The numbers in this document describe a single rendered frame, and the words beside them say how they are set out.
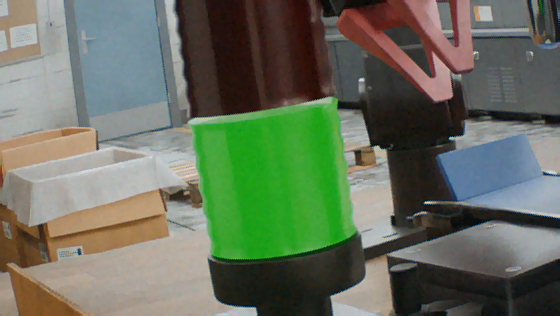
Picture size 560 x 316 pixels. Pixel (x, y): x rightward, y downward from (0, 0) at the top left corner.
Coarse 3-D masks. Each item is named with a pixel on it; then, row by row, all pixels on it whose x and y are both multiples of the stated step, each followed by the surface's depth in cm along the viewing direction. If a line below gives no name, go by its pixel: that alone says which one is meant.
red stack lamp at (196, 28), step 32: (192, 0) 28; (224, 0) 28; (256, 0) 28; (288, 0) 28; (192, 32) 28; (224, 32) 28; (256, 32) 28; (288, 32) 28; (320, 32) 29; (192, 64) 28; (224, 64) 28; (256, 64) 28; (288, 64) 28; (320, 64) 29; (192, 96) 29; (224, 96) 28; (256, 96) 28; (288, 96) 28; (320, 96) 28
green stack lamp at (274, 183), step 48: (192, 144) 29; (240, 144) 28; (288, 144) 28; (336, 144) 29; (240, 192) 28; (288, 192) 28; (336, 192) 29; (240, 240) 29; (288, 240) 28; (336, 240) 29
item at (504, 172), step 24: (480, 144) 65; (504, 144) 66; (528, 144) 67; (456, 168) 64; (480, 168) 65; (504, 168) 65; (528, 168) 66; (456, 192) 63; (480, 192) 64; (504, 192) 63; (528, 192) 62; (552, 192) 61
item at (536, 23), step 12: (528, 0) 48; (540, 0) 48; (552, 0) 48; (528, 12) 49; (540, 12) 48; (552, 12) 48; (528, 24) 49; (540, 24) 48; (552, 24) 48; (540, 36) 48; (552, 36) 48; (552, 48) 49
